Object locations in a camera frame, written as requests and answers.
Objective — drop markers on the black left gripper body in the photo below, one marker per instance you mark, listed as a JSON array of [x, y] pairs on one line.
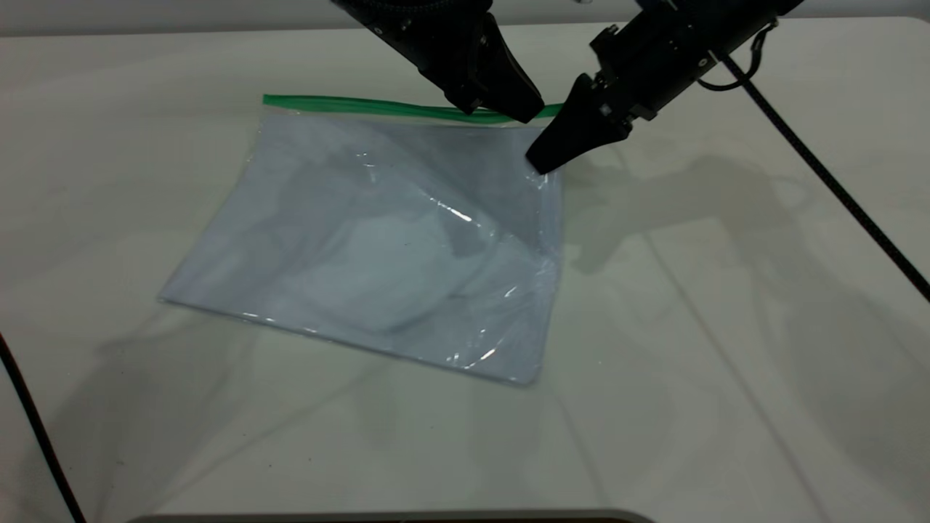
[[429, 33]]

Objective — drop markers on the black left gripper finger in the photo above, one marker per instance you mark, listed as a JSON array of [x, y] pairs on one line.
[[465, 91], [512, 80]]

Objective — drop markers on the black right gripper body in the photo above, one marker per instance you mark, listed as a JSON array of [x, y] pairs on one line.
[[654, 65]]

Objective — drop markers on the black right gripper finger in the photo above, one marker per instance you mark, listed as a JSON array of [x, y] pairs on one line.
[[570, 123], [599, 138]]

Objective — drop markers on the clear zip bag green zipper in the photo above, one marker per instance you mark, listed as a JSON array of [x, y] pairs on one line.
[[378, 269]]

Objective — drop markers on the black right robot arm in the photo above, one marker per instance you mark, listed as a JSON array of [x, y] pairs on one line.
[[755, 14]]

